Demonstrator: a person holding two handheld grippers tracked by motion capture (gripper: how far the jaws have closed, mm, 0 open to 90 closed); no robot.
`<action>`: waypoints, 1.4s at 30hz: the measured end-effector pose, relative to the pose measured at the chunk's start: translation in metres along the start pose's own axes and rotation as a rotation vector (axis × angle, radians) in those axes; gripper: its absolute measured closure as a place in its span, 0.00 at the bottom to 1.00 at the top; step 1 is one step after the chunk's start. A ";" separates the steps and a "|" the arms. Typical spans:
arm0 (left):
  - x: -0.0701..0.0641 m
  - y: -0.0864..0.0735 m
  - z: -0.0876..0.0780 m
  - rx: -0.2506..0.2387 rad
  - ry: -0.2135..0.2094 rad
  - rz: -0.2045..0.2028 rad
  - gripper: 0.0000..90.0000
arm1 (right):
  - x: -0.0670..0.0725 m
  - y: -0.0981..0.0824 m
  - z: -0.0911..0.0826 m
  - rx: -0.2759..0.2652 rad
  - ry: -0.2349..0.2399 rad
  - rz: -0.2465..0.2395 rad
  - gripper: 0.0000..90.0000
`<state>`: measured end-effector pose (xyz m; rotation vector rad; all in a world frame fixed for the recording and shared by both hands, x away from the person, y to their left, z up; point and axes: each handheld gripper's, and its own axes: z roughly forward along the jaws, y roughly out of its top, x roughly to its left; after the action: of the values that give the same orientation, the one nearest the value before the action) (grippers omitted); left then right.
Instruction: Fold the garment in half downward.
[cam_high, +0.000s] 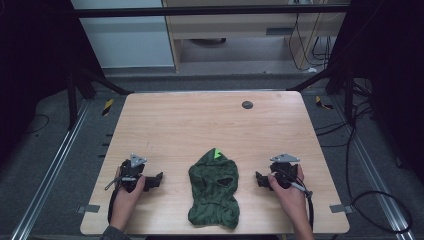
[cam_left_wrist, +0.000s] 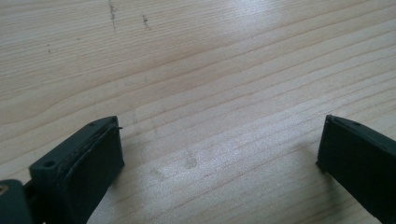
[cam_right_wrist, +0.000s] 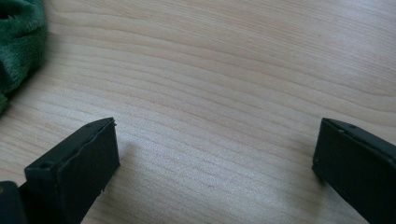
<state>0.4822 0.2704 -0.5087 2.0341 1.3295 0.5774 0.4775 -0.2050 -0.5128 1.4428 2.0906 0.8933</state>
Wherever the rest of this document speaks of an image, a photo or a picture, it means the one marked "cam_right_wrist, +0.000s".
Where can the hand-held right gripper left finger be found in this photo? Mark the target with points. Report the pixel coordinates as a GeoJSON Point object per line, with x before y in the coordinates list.
{"type": "Point", "coordinates": [74, 168]}

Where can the green plush cloth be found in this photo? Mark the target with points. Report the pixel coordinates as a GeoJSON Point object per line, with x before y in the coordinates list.
{"type": "Point", "coordinates": [18, 43]}

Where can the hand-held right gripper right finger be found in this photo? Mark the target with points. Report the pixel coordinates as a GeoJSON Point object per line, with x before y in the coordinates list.
{"type": "Point", "coordinates": [358, 165]}

